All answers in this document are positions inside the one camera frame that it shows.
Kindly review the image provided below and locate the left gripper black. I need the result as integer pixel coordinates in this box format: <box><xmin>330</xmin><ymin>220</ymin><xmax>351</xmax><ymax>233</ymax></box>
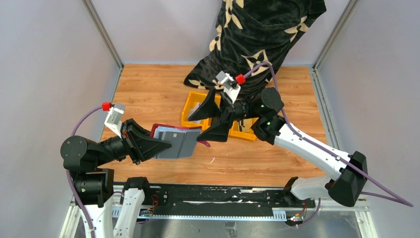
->
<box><xmin>95</xmin><ymin>116</ymin><xmax>172</xmax><ymax>165</ymax></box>

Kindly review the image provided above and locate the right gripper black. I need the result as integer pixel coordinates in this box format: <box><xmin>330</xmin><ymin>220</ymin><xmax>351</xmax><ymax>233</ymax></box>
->
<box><xmin>188</xmin><ymin>87</ymin><xmax>262</xmax><ymax>143</ymax></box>

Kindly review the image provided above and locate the yellow three-compartment bin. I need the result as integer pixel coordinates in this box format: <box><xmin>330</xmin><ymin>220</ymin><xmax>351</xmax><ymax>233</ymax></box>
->
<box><xmin>181</xmin><ymin>91</ymin><xmax>257</xmax><ymax>141</ymax></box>

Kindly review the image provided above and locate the red leather card holder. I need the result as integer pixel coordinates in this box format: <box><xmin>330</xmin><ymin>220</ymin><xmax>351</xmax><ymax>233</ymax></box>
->
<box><xmin>150</xmin><ymin>123</ymin><xmax>202</xmax><ymax>137</ymax></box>

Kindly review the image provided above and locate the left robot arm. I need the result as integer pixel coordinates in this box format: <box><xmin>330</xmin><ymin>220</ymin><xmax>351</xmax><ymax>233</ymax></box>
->
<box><xmin>60</xmin><ymin>119</ymin><xmax>171</xmax><ymax>238</ymax></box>

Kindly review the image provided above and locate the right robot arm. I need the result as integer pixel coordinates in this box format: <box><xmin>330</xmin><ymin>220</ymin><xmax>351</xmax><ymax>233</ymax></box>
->
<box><xmin>188</xmin><ymin>87</ymin><xmax>368</xmax><ymax>207</ymax></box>

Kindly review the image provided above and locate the grey card in bin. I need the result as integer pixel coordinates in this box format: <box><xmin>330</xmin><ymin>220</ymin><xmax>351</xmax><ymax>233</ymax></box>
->
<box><xmin>188</xmin><ymin>102</ymin><xmax>201</xmax><ymax>118</ymax></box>

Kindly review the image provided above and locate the striped beige card in bin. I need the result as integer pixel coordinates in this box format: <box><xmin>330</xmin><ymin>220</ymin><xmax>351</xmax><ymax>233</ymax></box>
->
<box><xmin>238</xmin><ymin>119</ymin><xmax>253</xmax><ymax>133</ymax></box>

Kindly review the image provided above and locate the black floral blanket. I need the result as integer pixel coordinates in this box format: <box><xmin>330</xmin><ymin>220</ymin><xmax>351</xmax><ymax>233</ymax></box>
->
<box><xmin>183</xmin><ymin>0</ymin><xmax>326</xmax><ymax>98</ymax></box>

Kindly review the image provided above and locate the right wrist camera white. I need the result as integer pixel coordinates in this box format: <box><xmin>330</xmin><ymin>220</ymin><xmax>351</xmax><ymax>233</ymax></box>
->
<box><xmin>216</xmin><ymin>71</ymin><xmax>241</xmax><ymax>103</ymax></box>

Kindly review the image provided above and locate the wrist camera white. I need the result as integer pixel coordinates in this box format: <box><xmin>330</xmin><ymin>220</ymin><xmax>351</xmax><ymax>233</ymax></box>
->
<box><xmin>216</xmin><ymin>71</ymin><xmax>241</xmax><ymax>103</ymax></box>
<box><xmin>104</xmin><ymin>103</ymin><xmax>125</xmax><ymax>138</ymax></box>

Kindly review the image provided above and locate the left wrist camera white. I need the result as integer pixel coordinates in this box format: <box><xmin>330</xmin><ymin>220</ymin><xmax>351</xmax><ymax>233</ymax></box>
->
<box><xmin>104</xmin><ymin>103</ymin><xmax>125</xmax><ymax>138</ymax></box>

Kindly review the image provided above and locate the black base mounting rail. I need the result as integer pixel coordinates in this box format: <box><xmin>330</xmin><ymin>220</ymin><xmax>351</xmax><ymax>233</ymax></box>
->
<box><xmin>139</xmin><ymin>183</ymin><xmax>316</xmax><ymax>221</ymax></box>

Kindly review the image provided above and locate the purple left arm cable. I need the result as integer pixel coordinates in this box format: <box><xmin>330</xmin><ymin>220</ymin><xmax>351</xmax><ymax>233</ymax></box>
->
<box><xmin>65</xmin><ymin>102</ymin><xmax>155</xmax><ymax>238</ymax></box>

